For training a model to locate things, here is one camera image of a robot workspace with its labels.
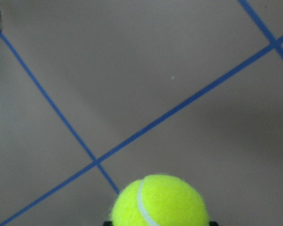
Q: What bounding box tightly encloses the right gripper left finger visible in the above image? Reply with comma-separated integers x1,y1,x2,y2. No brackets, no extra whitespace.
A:
103,221,113,226

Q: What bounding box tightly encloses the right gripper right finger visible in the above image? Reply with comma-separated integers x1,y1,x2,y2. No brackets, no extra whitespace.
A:
209,221,219,226

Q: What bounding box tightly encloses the Roland Garros tennis ball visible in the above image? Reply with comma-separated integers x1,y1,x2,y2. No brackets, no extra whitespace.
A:
110,174,210,226

